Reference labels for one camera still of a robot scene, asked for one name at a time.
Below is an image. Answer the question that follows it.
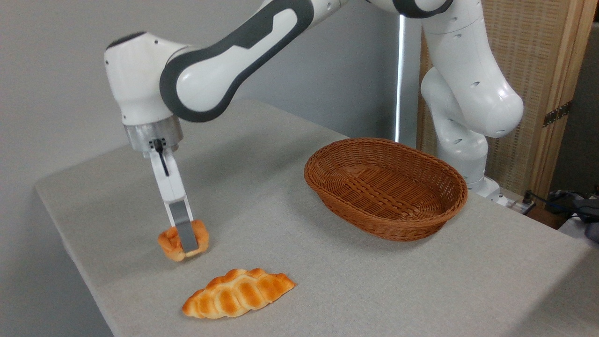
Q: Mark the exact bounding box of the long braided bread loaf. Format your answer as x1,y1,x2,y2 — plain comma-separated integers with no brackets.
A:
182,268,296,320

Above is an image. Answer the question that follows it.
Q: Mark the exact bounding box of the round knotted bread roll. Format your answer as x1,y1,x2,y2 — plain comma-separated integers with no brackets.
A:
158,220,210,262

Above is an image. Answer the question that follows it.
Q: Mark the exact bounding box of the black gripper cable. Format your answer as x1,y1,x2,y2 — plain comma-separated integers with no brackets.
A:
153,139,171,178

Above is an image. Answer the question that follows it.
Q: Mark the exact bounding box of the grey tablecloth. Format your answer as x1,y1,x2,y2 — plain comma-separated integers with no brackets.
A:
34,98,599,337

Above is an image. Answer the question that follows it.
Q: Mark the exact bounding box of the metal screen hinge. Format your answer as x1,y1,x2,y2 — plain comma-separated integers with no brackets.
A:
543,101,572,128

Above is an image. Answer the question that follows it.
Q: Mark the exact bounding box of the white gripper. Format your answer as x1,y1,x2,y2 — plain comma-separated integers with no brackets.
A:
149,146,200,256

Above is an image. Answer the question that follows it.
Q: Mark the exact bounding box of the white power strip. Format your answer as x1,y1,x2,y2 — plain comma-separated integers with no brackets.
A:
497,193,537,215

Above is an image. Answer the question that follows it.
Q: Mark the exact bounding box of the brown woven wicker basket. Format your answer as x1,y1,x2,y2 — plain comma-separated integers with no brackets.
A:
304,137,468,242

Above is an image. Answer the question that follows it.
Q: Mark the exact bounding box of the black plug with cable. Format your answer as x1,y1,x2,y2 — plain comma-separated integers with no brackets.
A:
521,190,591,220

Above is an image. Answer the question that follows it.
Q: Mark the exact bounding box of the dark blue-grey bundle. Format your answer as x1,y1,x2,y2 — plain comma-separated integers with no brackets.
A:
548,189,599,243

